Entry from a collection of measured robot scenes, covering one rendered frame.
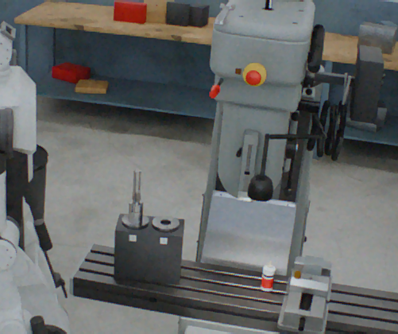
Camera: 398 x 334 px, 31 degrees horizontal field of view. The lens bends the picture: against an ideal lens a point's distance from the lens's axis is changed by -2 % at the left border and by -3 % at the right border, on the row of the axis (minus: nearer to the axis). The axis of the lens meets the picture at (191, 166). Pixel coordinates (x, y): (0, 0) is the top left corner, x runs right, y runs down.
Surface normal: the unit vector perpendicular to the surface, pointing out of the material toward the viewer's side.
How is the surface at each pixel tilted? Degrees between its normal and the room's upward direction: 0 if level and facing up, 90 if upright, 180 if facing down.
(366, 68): 90
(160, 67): 90
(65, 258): 0
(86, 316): 0
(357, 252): 0
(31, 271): 90
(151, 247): 90
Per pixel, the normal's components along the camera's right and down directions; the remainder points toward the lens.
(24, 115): 0.84, 0.21
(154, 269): -0.05, 0.42
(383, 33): -0.40, 0.36
